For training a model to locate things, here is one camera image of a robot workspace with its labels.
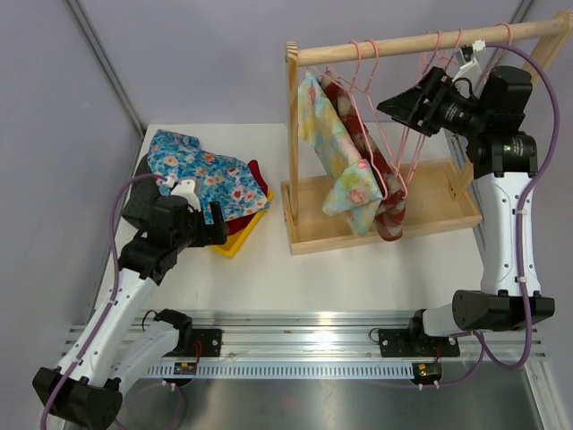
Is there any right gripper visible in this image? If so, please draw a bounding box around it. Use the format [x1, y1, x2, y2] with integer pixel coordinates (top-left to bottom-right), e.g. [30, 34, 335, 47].
[377, 67, 490, 140]

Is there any red skirt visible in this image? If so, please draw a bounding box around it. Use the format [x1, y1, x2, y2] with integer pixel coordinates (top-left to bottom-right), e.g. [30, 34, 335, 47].
[222, 159, 269, 236]

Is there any blue floral garment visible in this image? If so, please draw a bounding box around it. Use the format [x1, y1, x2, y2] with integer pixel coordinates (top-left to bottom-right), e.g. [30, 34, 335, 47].
[147, 130, 243, 224]

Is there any pastel floral garment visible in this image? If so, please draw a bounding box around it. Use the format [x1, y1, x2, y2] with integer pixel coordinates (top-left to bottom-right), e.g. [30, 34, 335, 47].
[298, 73, 382, 236]

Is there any red plaid garment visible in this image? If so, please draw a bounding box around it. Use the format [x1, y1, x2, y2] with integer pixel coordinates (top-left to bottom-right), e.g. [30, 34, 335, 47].
[320, 74, 406, 241]

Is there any pink hanger of red skirt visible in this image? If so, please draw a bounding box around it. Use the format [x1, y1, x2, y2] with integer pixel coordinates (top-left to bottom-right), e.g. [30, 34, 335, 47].
[482, 22, 513, 80]

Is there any dark grey dotted garment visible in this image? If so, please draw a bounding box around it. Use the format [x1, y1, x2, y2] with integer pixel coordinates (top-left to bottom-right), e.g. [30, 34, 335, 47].
[121, 178, 160, 229]

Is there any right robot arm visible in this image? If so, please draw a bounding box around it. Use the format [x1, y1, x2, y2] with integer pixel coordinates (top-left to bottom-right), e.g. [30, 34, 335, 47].
[377, 65, 555, 355]

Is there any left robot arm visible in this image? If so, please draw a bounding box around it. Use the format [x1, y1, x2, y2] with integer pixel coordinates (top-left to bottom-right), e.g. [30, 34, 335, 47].
[32, 195, 228, 429]

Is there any yellow plastic tray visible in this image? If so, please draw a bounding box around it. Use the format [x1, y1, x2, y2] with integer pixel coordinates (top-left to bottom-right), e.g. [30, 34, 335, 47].
[211, 210, 267, 259]

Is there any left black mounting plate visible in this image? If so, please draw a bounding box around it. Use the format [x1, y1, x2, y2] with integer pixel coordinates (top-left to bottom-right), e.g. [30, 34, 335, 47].
[178, 329, 223, 359]

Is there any black mounting plate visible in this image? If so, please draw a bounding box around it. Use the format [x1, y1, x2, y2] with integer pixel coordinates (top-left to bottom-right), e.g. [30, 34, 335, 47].
[378, 329, 460, 358]
[178, 329, 223, 359]

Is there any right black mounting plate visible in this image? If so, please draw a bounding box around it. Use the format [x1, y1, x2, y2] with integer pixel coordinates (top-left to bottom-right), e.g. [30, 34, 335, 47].
[378, 329, 460, 358]

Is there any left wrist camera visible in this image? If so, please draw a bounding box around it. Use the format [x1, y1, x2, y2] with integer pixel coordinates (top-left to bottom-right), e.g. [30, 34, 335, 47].
[170, 178, 201, 211]

